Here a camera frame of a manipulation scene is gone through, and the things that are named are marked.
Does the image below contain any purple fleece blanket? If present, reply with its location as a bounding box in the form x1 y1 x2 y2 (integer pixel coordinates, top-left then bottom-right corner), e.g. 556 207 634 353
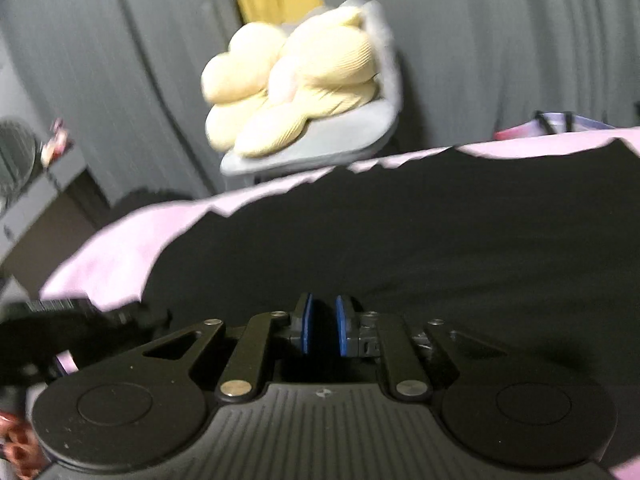
40 127 640 480

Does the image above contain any grey curtain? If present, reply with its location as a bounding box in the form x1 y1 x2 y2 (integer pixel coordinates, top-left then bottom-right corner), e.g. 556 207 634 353
0 0 640 211

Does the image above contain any grey padded chair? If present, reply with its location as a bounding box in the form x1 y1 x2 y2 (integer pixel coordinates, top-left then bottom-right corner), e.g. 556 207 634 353
220 0 404 178

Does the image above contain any round grey fan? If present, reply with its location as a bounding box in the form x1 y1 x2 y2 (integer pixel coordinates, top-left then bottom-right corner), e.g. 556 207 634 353
0 117 39 207

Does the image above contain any dark cabinet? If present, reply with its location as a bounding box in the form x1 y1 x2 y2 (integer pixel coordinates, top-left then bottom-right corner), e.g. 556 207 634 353
0 167 119 276

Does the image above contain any black long-sleeve shirt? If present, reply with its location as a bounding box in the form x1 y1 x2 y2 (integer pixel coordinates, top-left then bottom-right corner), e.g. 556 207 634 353
135 137 640 466

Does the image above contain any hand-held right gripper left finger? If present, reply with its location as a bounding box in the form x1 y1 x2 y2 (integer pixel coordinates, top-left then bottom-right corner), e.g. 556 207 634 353
135 294 316 404

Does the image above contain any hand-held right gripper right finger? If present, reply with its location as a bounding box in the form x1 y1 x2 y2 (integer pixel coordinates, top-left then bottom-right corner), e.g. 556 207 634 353
336 295 506 403

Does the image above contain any small colourful packet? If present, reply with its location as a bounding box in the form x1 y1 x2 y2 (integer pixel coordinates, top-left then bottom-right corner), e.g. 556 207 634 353
40 119 75 166

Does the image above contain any pink and purple bag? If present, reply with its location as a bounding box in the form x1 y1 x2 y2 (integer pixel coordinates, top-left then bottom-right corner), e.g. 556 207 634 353
492 110 622 141

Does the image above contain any cream flower cushion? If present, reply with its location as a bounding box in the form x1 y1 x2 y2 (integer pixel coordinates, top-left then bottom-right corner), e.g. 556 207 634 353
201 4 378 158

